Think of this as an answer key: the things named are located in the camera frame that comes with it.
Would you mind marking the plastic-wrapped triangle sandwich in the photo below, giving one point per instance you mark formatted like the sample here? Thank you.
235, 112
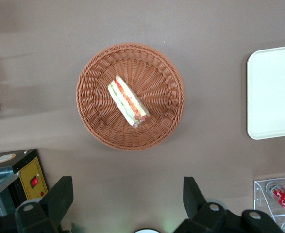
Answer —
127, 102

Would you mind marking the clear acrylic bottle rack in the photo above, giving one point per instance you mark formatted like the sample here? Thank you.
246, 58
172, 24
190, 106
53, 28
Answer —
260, 194

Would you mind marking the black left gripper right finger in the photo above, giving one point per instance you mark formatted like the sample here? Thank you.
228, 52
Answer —
200, 216

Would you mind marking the black food warmer display case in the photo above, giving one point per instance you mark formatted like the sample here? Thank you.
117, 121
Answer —
30, 174

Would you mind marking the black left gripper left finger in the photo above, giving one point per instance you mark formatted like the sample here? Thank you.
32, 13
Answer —
47, 213

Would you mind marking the beige plastic serving tray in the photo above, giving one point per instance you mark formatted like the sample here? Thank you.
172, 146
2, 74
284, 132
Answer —
273, 92

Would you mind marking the empty round brown wicker basket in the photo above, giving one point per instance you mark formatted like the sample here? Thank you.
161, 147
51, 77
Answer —
161, 97

